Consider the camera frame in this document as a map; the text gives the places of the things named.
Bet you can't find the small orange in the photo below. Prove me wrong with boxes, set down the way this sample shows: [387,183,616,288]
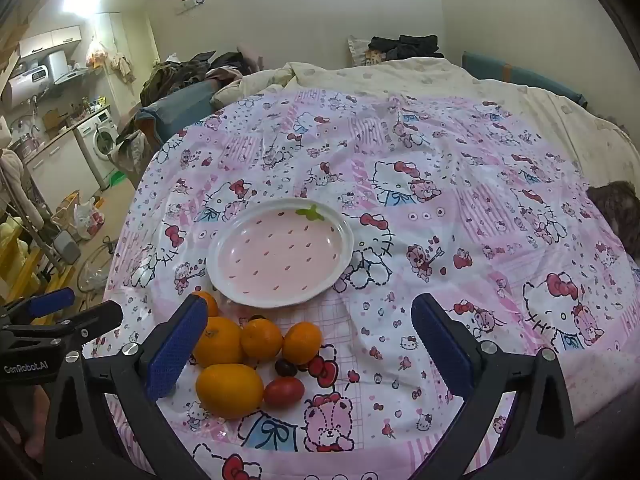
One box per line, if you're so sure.
[191,291,220,318]

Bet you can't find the pink strawberry plate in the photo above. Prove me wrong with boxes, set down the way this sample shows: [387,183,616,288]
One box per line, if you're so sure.
[206,199,355,307]

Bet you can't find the person's left forearm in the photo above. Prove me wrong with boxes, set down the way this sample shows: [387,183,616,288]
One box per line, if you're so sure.
[20,387,52,463]

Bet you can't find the large orange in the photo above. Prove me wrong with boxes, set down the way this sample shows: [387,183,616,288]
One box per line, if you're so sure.
[195,363,265,420]

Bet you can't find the range hood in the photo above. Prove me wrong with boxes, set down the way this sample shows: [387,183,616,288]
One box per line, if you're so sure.
[52,67,96,87]

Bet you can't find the white water heater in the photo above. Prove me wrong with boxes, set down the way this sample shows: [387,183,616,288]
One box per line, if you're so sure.
[2,50,68,111]

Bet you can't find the beige plush cloth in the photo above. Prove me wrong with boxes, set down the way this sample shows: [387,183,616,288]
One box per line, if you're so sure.
[0,115,46,231]

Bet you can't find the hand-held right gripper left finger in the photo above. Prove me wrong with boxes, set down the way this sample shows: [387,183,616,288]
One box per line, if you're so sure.
[42,294,209,480]

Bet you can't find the pile of dark clothes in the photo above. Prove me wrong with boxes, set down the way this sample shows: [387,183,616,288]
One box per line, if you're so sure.
[140,50,266,106]

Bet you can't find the white washing machine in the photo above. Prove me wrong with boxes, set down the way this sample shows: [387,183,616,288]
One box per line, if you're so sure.
[75,110,123,191]

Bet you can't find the black clothes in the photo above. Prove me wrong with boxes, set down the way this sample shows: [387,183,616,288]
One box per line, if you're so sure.
[367,34,446,63]

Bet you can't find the steel pot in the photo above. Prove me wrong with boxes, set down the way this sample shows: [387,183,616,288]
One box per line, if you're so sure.
[10,135,38,158]

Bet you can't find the yellow wooden rack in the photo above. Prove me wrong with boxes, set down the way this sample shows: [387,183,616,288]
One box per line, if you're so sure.
[0,210,76,301]

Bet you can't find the blue bed frame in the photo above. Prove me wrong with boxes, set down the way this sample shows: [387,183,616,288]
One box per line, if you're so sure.
[137,80,221,146]

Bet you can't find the hanging plastic bag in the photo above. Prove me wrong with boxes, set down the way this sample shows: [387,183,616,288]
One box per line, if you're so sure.
[85,35,111,68]

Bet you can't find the white red plastic bag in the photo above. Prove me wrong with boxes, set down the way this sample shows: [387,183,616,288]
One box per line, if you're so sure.
[74,199,106,241]

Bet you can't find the blue headboard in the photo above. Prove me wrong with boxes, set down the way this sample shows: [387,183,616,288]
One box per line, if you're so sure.
[462,51,587,109]

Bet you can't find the red tomato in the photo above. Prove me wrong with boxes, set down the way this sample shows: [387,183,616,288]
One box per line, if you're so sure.
[263,376,305,409]

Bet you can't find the hanging beige cloth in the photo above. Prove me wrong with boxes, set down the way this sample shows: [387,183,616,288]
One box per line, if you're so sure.
[110,52,136,83]

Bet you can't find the kitchen counter cabinet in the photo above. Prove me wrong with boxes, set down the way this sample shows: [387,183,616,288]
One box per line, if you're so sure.
[22,130,101,211]

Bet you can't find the brown furry cloth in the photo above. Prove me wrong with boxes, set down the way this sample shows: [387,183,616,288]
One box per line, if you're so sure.
[586,180,640,261]

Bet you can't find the clear plastic basin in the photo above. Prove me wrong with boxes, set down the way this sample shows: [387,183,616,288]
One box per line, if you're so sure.
[77,245,118,306]

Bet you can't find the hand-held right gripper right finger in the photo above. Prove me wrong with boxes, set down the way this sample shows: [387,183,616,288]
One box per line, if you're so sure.
[411,294,586,480]

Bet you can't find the grey stool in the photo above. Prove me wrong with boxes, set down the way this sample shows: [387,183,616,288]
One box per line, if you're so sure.
[50,230,81,266]

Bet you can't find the cream quilt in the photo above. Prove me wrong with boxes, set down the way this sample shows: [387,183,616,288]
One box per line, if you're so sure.
[210,57,633,196]

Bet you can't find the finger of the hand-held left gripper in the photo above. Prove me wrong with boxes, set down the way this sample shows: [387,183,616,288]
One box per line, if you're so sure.
[0,287,76,327]
[0,301,124,356]

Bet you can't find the pink printed blanket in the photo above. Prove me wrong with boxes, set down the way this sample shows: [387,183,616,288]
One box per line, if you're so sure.
[102,87,640,480]

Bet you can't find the patterned pillow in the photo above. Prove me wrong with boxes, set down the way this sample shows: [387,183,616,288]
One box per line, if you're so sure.
[347,36,373,66]

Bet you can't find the white wall cabinets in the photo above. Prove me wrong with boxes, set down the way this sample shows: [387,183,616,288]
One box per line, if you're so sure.
[19,25,83,58]

